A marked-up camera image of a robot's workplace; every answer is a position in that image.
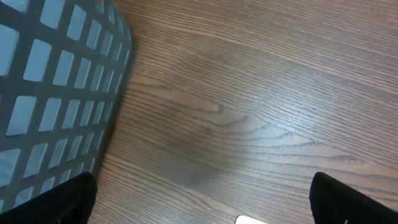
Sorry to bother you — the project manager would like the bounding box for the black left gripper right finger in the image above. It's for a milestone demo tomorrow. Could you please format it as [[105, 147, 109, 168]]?
[[309, 172, 397, 224]]

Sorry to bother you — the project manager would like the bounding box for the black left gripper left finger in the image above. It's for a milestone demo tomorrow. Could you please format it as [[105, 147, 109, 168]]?
[[1, 172, 98, 224]]

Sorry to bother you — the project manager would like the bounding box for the beige brown snack bag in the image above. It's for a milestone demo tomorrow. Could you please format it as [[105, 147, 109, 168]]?
[[234, 215, 267, 224]]

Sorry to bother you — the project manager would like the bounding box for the grey mesh plastic basket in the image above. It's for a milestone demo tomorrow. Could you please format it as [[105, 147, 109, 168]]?
[[1, 0, 136, 212]]

